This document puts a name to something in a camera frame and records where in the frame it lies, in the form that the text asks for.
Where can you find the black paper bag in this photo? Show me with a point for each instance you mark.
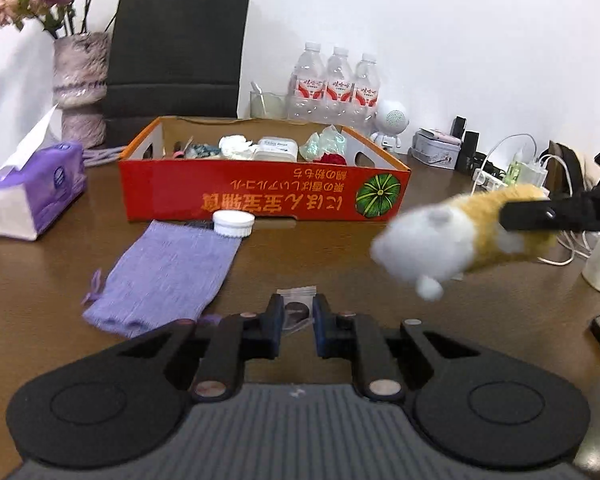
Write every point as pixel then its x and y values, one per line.
pixel 180 50

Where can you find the brown bag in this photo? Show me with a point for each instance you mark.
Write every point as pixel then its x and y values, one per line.
pixel 567 165

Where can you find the white robot-shaped speaker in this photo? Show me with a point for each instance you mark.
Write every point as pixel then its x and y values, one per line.
pixel 392 120

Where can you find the green translucent bag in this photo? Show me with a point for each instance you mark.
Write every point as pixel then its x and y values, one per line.
pixel 320 142

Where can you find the crumpled white tissue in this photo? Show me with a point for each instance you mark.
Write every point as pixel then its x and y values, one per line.
pixel 237 145

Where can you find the tall black charger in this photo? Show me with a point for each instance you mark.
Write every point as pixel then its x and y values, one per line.
pixel 469 152

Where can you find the white and yellow plush hamster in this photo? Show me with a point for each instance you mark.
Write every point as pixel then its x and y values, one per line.
pixel 445 240

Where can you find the small pale tin box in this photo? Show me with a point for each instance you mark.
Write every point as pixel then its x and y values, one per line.
pixel 435 147

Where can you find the small green bottle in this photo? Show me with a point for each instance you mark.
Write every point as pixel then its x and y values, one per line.
pixel 514 170

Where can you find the small clear zip bag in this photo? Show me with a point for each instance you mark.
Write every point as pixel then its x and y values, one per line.
pixel 296 292

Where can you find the clear glass cup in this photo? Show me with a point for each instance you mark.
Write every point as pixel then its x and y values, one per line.
pixel 269 105

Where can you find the purple knitted pouch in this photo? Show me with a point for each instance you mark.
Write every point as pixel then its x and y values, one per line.
pixel 170 275

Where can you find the clear water bottle red label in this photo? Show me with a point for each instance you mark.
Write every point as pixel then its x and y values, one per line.
pixel 367 92
pixel 307 87
pixel 339 90

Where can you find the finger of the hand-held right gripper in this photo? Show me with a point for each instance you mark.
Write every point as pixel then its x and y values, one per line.
pixel 555 215

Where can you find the white power strip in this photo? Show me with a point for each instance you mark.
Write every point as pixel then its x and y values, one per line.
pixel 490 177

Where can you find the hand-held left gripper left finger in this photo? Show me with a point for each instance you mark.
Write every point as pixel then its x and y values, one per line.
pixel 276 319

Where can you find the small red item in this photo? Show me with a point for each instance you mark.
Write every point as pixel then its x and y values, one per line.
pixel 336 159

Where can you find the white plastic case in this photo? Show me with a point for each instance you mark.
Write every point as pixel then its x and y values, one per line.
pixel 276 149

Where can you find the red cardboard box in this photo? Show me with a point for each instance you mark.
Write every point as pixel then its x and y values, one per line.
pixel 260 192

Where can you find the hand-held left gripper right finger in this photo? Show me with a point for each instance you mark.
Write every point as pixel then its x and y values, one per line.
pixel 322 319

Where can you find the dark blue patterned item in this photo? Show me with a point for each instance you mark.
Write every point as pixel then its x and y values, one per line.
pixel 205 151

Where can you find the pink mottled vase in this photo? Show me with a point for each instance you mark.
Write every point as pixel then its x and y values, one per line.
pixel 82 80

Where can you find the purple tissue pack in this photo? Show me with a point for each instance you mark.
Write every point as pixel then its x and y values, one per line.
pixel 40 190

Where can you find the white round jar lid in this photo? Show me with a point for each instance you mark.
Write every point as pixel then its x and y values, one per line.
pixel 233 222

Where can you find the small black charger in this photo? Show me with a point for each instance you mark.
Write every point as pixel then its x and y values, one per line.
pixel 459 127

